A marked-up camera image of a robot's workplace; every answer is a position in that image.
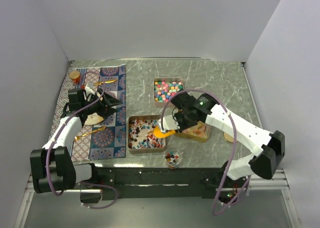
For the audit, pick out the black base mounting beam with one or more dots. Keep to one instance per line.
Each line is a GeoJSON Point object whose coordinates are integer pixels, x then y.
{"type": "Point", "coordinates": [146, 182]}

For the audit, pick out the yellow round plate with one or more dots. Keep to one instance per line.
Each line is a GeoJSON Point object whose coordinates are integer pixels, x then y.
{"type": "Point", "coordinates": [93, 119]}

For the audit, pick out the pink tin of star candies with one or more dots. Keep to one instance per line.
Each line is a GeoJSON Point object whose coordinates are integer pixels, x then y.
{"type": "Point", "coordinates": [165, 88]}

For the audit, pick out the aluminium rail frame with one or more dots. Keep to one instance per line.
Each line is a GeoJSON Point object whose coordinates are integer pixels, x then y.
{"type": "Point", "coordinates": [258, 203]}

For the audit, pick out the gold fork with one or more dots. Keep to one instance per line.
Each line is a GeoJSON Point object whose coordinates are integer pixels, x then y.
{"type": "Point", "coordinates": [78, 137]}

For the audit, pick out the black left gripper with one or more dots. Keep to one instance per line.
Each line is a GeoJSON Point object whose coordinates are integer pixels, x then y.
{"type": "Point", "coordinates": [105, 109]}

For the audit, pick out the patterned mandala placemat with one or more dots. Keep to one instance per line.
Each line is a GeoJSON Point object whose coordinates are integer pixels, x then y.
{"type": "Point", "coordinates": [109, 143]}

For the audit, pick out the yellow tin of popsicle candies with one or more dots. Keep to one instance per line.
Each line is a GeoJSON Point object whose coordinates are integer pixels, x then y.
{"type": "Point", "coordinates": [199, 133]}

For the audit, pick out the gold knife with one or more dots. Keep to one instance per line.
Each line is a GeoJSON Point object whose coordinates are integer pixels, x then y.
{"type": "Point", "coordinates": [102, 82]}

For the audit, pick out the orange cup with lid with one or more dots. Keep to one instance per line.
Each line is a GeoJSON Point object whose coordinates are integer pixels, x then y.
{"type": "Point", "coordinates": [75, 76]}

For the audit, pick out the yellow plastic scoop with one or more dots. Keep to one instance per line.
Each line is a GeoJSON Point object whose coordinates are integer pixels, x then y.
{"type": "Point", "coordinates": [161, 135]}

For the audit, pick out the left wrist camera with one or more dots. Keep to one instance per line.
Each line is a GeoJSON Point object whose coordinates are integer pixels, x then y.
{"type": "Point", "coordinates": [89, 89]}

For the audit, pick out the clear glass jar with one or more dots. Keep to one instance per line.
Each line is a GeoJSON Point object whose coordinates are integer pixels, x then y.
{"type": "Point", "coordinates": [173, 158]}

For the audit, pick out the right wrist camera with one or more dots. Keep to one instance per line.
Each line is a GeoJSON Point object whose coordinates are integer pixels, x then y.
{"type": "Point", "coordinates": [167, 123]}

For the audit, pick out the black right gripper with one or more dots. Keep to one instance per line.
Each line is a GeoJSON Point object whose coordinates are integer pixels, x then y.
{"type": "Point", "coordinates": [177, 115]}

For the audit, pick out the round wooden jar lid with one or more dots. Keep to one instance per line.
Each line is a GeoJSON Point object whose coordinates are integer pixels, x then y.
{"type": "Point", "coordinates": [228, 137]}

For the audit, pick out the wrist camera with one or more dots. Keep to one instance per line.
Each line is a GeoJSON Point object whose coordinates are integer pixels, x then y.
{"type": "Point", "coordinates": [167, 123]}
{"type": "Point", "coordinates": [89, 89]}

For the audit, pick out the gold tin of lollipops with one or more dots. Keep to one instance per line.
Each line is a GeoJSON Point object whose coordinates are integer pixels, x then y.
{"type": "Point", "coordinates": [141, 139]}

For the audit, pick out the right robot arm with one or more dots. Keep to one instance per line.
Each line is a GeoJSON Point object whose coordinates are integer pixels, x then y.
{"type": "Point", "coordinates": [267, 149]}

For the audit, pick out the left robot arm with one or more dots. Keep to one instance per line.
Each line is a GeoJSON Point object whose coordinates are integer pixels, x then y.
{"type": "Point", "coordinates": [52, 168]}

